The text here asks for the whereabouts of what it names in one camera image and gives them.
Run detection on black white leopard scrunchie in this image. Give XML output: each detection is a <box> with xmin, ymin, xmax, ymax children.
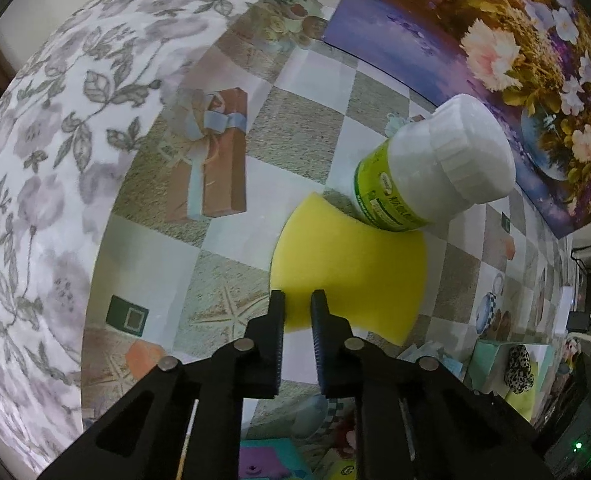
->
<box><xmin>504</xmin><ymin>344</ymin><xmax>535</xmax><ymax>394</ymax></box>

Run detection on yellow sponge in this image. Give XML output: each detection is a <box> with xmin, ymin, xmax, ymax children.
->
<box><xmin>270</xmin><ymin>193</ymin><xmax>428</xmax><ymax>346</ymax></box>

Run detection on blue face masks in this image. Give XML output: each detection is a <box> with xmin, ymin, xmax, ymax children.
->
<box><xmin>397</xmin><ymin>341</ymin><xmax>465</xmax><ymax>379</ymax></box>

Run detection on green microfiber cloth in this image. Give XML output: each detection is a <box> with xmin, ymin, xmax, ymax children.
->
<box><xmin>505</xmin><ymin>362</ymin><xmax>553</xmax><ymax>422</ymax></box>

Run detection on teal plastic toy box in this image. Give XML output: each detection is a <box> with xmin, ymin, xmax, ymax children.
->
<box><xmin>238</xmin><ymin>438</ymin><xmax>313</xmax><ymax>480</ymax></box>

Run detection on white tray teal rim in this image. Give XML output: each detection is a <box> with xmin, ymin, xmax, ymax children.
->
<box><xmin>463</xmin><ymin>338</ymin><xmax>563</xmax><ymax>426</ymax></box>

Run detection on white green pill bottle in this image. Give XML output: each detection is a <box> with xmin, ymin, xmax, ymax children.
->
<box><xmin>351</xmin><ymin>94</ymin><xmax>516</xmax><ymax>232</ymax></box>

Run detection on grey floral tablecloth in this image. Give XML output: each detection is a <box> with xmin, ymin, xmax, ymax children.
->
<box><xmin>0</xmin><ymin>0</ymin><xmax>258</xmax><ymax>474</ymax></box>

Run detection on patterned plastic table cover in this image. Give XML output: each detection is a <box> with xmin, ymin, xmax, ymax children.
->
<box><xmin>82</xmin><ymin>0</ymin><xmax>575</xmax><ymax>427</ymax></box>

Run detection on floral painting canvas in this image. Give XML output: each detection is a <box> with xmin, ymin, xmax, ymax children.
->
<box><xmin>324</xmin><ymin>0</ymin><xmax>591</xmax><ymax>237</ymax></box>

